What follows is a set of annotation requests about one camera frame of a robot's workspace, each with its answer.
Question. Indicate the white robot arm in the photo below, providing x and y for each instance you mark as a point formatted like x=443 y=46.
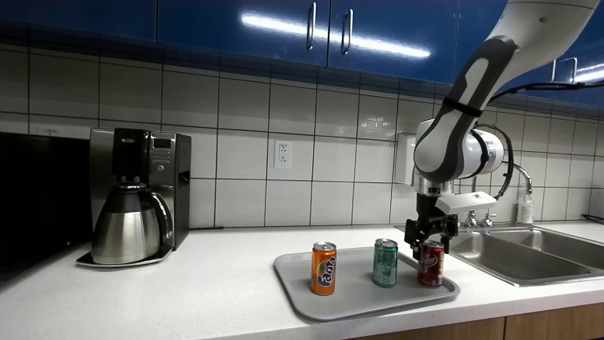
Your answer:
x=528 y=35

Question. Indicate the grey plastic tray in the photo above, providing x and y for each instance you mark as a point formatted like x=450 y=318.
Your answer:
x=356 y=294

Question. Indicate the white wall soap dispenser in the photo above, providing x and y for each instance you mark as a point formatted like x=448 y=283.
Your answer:
x=405 y=160

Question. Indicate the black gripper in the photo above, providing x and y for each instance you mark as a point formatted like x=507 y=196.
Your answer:
x=429 y=222

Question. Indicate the black microwave oven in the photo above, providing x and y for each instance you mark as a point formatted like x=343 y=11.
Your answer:
x=44 y=199

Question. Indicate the clear soap bottle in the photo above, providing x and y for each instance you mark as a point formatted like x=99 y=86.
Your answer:
x=526 y=209

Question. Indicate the steel coffee maker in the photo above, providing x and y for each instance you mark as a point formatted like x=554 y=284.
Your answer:
x=141 y=190

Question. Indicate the stainless steel double sink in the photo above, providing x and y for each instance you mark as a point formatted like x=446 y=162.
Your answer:
x=529 y=256

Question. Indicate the red soda can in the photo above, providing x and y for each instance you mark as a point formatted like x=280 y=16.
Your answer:
x=431 y=260

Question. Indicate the wooden lower cabinets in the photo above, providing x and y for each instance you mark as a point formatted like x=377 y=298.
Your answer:
x=565 y=324

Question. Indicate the white wall power outlet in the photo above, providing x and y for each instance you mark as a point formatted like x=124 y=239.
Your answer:
x=282 y=154

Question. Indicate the green soda can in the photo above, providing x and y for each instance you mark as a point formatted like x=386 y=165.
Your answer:
x=386 y=264

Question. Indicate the blue upper cabinets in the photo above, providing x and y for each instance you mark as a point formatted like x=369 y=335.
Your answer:
x=424 y=41

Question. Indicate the orange soda can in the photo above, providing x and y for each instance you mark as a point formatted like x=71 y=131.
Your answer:
x=324 y=269

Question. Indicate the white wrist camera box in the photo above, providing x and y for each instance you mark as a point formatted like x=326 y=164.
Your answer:
x=465 y=203

